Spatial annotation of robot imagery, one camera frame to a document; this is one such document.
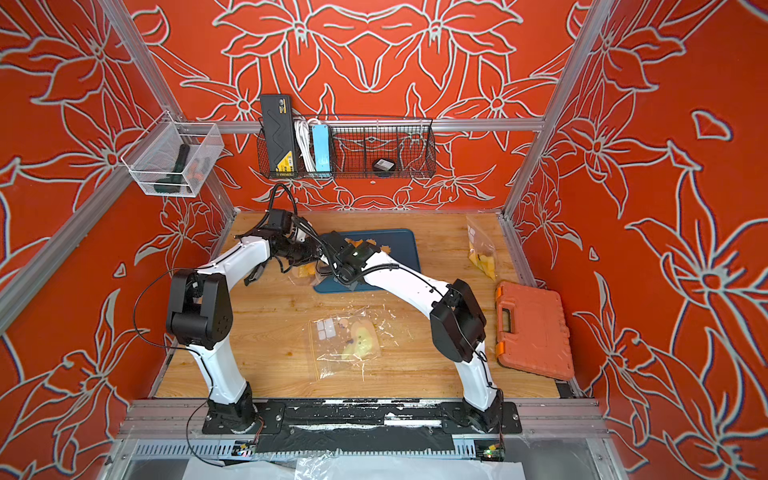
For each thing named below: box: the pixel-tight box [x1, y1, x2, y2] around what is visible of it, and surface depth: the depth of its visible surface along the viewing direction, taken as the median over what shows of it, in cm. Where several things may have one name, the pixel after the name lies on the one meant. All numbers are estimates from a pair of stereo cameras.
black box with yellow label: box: [260, 94, 298, 177], surface depth 89 cm
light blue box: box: [312, 124, 331, 172], surface depth 91 cm
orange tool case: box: [495, 281, 575, 380], surface depth 83 cm
